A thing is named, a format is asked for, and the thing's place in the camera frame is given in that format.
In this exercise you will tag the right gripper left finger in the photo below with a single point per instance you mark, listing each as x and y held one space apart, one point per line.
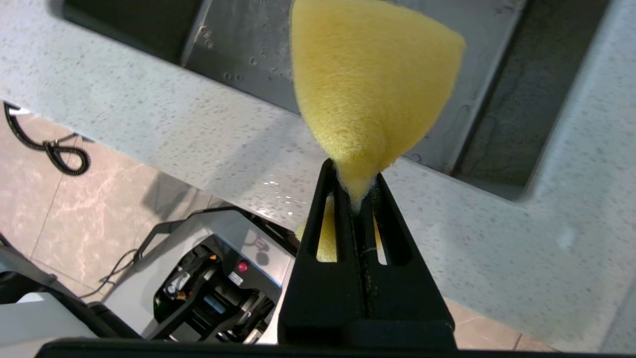
323 298

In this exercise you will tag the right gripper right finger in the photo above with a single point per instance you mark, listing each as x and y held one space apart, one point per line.
412 308

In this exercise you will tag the yellow sponge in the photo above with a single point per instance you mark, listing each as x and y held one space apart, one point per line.
367 74

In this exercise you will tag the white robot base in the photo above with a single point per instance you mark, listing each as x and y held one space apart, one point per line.
218 278

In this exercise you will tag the stainless steel sink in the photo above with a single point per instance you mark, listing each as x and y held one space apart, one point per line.
238 44

